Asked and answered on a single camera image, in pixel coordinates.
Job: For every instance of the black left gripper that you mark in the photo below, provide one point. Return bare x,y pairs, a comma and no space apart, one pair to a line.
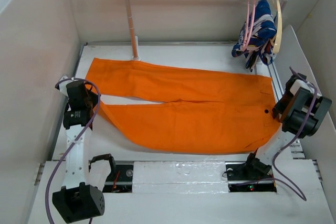
94,97

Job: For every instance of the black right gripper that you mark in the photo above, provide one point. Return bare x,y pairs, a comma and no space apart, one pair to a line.
277,108

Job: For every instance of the orange trousers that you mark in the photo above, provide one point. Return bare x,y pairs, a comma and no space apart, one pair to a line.
187,110

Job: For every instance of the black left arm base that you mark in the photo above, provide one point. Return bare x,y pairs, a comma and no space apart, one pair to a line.
121,181

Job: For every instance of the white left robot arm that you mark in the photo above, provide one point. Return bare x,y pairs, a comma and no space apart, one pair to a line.
81,193

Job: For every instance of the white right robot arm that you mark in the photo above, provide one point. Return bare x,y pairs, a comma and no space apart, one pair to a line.
300,111

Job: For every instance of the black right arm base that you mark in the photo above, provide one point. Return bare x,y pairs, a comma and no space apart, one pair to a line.
241,180

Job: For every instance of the beige hanger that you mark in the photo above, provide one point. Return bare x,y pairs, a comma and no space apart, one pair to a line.
276,41

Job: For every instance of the pink hanger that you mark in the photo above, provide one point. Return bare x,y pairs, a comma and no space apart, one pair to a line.
251,5

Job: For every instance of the white foam board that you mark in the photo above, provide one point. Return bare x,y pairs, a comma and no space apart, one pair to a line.
319,146

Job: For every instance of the blue patterned garment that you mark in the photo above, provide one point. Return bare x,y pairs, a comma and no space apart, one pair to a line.
259,46

